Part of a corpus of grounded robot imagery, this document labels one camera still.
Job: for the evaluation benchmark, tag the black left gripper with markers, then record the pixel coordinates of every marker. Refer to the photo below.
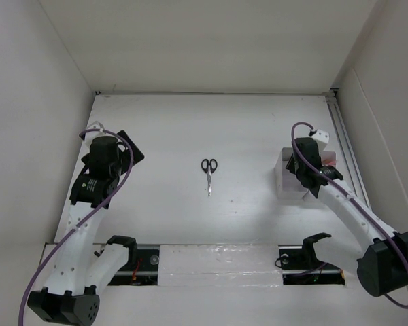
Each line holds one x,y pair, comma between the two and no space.
126,158

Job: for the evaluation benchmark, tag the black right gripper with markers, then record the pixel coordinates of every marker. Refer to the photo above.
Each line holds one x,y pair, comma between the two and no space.
290,165

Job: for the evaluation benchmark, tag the red translucent pen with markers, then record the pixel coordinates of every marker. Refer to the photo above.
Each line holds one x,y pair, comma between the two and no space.
329,162

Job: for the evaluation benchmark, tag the black handled scissors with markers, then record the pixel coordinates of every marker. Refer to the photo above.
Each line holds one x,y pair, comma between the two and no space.
209,166

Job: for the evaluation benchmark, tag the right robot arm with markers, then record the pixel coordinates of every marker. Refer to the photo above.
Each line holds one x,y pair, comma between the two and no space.
379,257

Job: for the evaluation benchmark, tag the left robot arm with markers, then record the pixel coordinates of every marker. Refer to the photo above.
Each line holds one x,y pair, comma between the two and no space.
67,286

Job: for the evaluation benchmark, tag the white right organizer tray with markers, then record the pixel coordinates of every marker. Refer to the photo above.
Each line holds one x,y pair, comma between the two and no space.
327,158

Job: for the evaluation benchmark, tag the aluminium rail right edge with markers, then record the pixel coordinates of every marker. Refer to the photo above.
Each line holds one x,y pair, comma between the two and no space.
354,176

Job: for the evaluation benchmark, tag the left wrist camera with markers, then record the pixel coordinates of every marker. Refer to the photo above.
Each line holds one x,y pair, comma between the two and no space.
92,131

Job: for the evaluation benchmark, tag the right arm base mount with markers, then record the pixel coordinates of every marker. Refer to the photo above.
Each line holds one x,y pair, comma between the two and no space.
300,266

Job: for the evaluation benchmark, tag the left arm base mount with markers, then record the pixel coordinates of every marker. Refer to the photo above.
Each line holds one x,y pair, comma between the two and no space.
142,267

